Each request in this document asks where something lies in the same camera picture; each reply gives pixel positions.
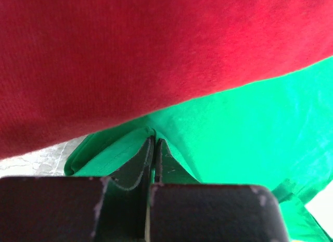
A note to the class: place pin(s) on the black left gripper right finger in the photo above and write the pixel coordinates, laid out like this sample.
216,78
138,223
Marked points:
182,209

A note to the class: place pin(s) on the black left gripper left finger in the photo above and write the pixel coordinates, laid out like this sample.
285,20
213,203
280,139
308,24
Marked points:
109,208

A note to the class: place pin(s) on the green t shirt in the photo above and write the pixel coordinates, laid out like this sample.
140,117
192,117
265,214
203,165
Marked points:
276,133

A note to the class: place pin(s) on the red folded t shirt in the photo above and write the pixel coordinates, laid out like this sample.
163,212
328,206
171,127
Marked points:
73,67

